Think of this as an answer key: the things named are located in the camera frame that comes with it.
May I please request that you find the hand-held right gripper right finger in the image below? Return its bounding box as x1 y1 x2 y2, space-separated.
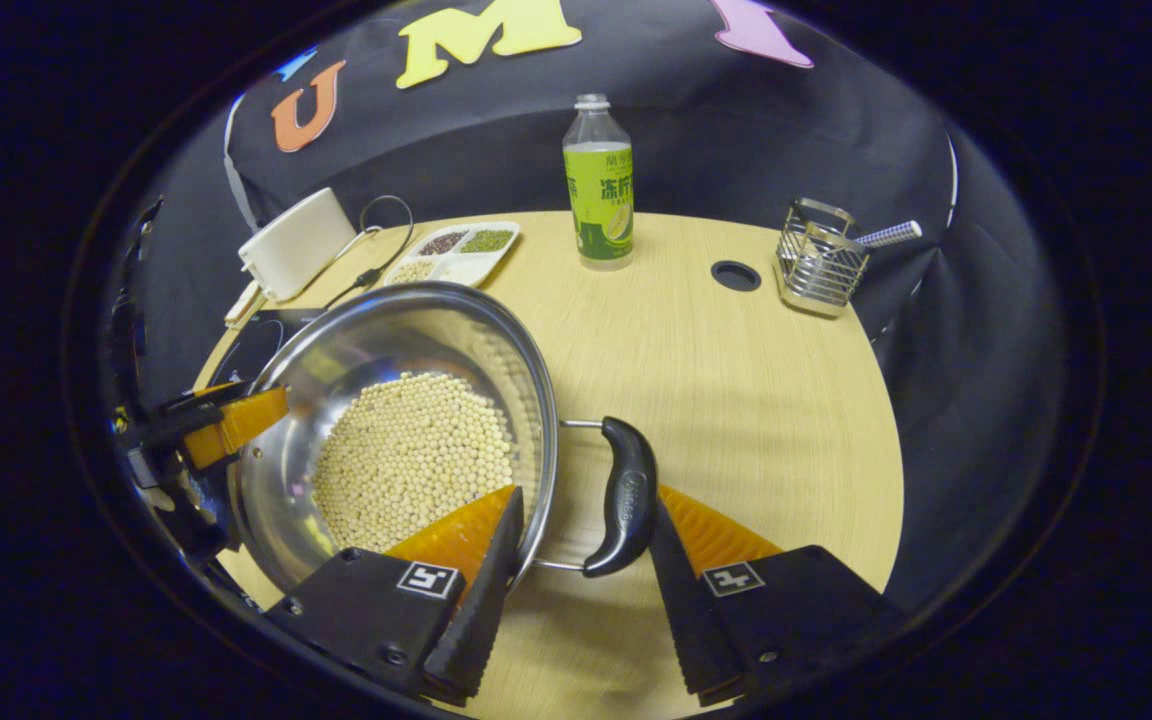
648 485 902 707

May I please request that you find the black table grommet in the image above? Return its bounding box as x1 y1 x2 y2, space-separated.
711 260 763 293

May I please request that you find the stainless steel pot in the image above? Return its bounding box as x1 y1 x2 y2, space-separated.
226 282 659 601

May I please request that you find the black backdrop cloth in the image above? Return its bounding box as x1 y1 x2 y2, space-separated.
101 0 1067 611

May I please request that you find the white divided bean plate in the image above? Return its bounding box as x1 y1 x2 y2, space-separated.
379 221 521 289

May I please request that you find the pile of soybeans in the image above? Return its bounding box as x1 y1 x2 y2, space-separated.
311 372 517 553

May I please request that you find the black induction cooktop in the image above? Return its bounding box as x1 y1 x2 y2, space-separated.
204 308 327 396

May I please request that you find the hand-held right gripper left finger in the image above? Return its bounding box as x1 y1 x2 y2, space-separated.
264 485 527 706

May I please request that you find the black power cable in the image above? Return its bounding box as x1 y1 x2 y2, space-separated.
321 195 415 309

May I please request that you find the green label drink bottle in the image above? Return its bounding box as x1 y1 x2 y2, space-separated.
562 93 635 271

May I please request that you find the metal wire utensil holder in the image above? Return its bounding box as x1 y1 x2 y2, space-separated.
774 197 872 319

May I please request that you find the white toaster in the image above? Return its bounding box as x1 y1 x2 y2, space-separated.
238 187 357 303

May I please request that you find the plate with sandwich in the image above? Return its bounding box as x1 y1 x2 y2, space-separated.
224 280 267 329

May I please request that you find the spoon with patterned handle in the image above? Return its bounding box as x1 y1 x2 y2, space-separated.
851 220 924 251

